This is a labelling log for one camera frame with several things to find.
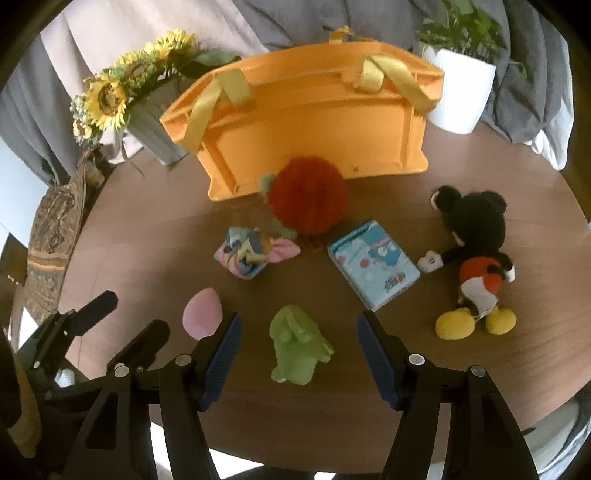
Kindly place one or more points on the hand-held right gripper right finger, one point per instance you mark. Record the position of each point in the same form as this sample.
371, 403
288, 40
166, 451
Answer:
376, 362

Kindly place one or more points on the black mouse plush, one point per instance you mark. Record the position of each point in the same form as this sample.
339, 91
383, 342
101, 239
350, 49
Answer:
475, 230

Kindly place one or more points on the pink makeup sponge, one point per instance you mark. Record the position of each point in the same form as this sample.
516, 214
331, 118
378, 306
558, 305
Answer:
201, 314

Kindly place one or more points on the grey curtain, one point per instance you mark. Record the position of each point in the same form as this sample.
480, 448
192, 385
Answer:
27, 120
531, 92

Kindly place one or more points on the green frog plush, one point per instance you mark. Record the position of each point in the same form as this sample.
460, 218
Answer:
298, 348

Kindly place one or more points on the pastel cloth scrunchie bundle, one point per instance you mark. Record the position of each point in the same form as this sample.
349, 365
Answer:
251, 251

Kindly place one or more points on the sunflower bouquet in grey pot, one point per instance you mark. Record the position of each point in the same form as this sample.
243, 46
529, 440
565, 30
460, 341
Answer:
106, 99

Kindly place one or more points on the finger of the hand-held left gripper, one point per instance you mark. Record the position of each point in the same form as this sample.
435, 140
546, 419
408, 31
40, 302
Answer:
145, 339
94, 308

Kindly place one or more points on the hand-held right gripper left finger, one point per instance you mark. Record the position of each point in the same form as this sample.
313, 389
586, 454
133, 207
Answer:
221, 362

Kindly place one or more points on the beige curtain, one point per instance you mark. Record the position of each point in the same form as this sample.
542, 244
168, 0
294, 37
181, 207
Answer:
92, 41

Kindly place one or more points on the green plant in white pot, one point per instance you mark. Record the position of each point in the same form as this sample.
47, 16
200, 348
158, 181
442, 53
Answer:
457, 92

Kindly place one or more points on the blue cartoon tissue pack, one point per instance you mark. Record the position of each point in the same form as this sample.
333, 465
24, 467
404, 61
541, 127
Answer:
374, 265

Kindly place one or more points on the brown patterned cloth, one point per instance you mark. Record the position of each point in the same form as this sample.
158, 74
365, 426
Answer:
51, 240

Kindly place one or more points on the red fuzzy ball toy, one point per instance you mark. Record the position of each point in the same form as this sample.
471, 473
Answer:
308, 194

